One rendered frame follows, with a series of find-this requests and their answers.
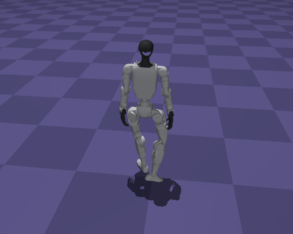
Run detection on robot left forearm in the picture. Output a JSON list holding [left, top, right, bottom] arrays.
[[119, 86, 128, 113]]

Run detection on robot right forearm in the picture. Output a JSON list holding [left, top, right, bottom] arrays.
[[164, 89, 174, 115]]

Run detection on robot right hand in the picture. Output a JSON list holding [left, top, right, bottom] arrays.
[[166, 111, 174, 130]]

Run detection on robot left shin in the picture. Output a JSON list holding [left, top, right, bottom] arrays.
[[135, 138, 146, 166]]

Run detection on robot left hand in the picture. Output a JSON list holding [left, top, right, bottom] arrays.
[[120, 109, 129, 126]]

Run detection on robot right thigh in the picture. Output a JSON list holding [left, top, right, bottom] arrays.
[[152, 108, 168, 150]]

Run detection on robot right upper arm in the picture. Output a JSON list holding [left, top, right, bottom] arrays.
[[157, 65, 169, 97]]

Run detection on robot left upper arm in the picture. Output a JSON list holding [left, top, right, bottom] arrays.
[[122, 64, 133, 94]]

